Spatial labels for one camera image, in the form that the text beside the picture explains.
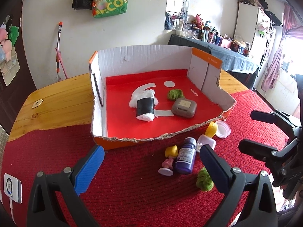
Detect clear round lid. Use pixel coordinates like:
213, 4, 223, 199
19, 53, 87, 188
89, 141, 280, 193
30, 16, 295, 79
215, 120, 231, 139

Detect small clear plastic box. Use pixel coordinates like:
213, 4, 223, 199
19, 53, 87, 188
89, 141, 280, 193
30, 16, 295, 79
195, 134, 216, 153

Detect purple paint bottle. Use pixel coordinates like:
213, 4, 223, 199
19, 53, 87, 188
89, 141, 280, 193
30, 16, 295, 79
175, 137, 197, 175

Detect yellow round cap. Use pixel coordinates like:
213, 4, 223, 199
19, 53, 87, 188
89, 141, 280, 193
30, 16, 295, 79
205, 122, 218, 138

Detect blonde doll figurine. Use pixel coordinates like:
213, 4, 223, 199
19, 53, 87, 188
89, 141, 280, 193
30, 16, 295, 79
158, 145, 179, 176

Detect grey square case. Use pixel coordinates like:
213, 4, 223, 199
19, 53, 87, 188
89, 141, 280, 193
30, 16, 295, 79
171, 98, 197, 118

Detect black white roll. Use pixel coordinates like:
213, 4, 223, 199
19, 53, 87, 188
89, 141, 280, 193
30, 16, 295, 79
136, 98, 155, 122

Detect blue cloth covered desk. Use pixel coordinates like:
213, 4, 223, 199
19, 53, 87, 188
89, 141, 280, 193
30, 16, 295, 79
168, 34, 259, 89

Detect white square charger device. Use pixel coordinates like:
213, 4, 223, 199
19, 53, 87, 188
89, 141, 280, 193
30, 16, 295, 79
4, 173, 22, 204

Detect wooden table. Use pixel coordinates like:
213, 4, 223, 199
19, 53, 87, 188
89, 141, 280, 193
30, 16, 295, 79
8, 69, 249, 143

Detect small gold tag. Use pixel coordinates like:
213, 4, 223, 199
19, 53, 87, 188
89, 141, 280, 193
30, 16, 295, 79
32, 99, 44, 109

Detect pink curtain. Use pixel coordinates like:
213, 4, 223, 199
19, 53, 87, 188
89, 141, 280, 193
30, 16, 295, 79
261, 4, 302, 92

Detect white wardrobe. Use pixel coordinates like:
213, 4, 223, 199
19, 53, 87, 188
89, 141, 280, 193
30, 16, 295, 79
233, 0, 281, 74

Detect red miniso bag liner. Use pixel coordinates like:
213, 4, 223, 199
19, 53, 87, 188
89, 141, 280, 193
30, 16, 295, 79
106, 69, 222, 139

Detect orange white cardboard box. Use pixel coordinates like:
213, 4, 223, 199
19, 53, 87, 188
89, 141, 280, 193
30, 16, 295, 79
89, 45, 236, 150

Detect dark brown door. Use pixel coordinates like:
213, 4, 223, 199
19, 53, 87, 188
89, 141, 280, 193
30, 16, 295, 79
1, 0, 36, 134

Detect pink plush toy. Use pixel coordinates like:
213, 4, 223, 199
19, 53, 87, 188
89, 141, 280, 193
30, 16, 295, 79
0, 28, 13, 61

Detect green plush toy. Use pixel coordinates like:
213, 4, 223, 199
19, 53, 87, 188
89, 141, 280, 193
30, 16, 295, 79
8, 26, 19, 46

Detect green tote bag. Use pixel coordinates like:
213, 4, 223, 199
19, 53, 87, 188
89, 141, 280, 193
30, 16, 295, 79
91, 0, 128, 19

